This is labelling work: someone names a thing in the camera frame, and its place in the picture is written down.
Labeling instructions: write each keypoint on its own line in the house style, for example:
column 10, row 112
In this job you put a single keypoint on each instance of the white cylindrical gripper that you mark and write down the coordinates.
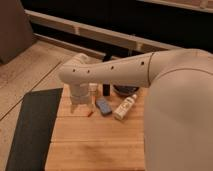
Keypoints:
column 79, row 95

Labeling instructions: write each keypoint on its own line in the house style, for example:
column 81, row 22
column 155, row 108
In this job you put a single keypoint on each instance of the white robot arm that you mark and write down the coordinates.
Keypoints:
column 178, row 110

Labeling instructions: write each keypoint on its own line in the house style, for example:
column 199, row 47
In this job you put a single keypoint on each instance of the blue eraser block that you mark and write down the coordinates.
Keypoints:
column 103, row 106

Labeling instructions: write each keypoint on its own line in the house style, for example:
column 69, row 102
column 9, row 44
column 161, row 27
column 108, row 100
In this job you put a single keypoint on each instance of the small black upright block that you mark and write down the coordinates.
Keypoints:
column 106, row 90

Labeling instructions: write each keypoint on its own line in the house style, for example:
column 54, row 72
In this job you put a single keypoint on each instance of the dark round bowl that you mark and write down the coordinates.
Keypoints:
column 125, row 90

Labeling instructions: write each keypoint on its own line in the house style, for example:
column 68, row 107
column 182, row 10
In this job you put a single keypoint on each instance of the white plastic bottle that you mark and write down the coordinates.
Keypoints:
column 121, row 111

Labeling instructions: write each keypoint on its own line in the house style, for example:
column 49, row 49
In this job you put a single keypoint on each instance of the black floor mat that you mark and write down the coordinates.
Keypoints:
column 33, row 130

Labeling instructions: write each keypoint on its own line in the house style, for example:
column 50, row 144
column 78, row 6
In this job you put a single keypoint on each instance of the grey couch corner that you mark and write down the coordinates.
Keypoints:
column 16, row 34

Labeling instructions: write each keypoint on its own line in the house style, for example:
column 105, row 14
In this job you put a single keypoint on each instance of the wooden shelf rail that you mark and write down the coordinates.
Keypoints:
column 99, row 34

